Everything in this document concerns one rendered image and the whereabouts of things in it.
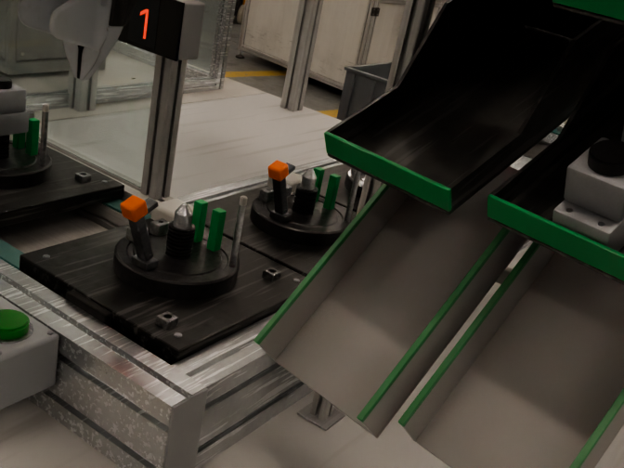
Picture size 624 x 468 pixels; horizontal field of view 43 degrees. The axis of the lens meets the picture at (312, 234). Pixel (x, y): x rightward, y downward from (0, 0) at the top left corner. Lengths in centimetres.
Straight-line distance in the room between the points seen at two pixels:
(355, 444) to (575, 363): 29
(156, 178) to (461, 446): 61
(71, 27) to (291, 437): 48
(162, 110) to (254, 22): 577
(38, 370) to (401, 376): 35
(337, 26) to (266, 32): 78
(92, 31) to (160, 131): 48
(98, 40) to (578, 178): 36
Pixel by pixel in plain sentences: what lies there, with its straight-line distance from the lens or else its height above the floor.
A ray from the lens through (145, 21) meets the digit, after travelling 103.
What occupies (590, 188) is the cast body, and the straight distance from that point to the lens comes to 56.
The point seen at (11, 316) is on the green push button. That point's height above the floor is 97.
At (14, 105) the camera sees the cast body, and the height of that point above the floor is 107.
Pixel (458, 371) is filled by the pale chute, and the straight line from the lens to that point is 68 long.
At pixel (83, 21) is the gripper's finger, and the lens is 61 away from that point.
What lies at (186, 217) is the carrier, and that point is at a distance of 87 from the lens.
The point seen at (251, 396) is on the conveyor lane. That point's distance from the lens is 82.
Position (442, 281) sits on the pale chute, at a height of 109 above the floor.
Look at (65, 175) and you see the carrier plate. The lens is 114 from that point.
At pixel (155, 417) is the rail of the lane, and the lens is 74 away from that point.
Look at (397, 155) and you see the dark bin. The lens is 66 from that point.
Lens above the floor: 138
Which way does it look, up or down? 23 degrees down
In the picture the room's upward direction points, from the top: 12 degrees clockwise
